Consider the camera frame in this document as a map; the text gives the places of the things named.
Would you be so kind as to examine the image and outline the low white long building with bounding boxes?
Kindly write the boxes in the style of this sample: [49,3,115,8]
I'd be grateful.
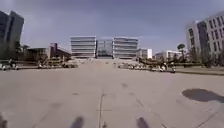
[154,50,186,62]

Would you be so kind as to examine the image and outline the low brown building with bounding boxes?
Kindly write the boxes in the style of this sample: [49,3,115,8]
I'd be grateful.
[25,42,72,62]

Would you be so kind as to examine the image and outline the row of parked vehicles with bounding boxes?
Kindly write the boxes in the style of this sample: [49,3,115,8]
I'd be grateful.
[116,61,177,74]
[0,59,80,71]

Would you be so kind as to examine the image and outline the wide white banded building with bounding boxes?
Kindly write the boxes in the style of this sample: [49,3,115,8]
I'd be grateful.
[69,35,140,60]

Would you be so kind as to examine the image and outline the group of dark trees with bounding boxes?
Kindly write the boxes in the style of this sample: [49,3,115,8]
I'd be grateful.
[0,40,31,63]

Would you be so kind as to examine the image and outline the palm tree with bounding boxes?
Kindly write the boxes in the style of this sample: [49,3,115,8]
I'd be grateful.
[176,43,186,62]

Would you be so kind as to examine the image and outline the grey concrete paved plaza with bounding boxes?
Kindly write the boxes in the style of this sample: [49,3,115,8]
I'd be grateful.
[0,59,224,128]

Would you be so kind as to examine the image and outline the tall dark glass building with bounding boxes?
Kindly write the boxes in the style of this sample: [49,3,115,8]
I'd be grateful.
[0,10,25,60]

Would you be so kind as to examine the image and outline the large grey windowed building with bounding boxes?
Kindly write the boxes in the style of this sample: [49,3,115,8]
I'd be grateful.
[185,11,224,64]

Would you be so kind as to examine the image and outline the small white building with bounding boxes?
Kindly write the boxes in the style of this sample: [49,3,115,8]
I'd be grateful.
[138,48,153,60]

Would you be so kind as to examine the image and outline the row of trees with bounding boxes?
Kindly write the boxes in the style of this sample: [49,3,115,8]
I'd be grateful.
[186,46,224,68]

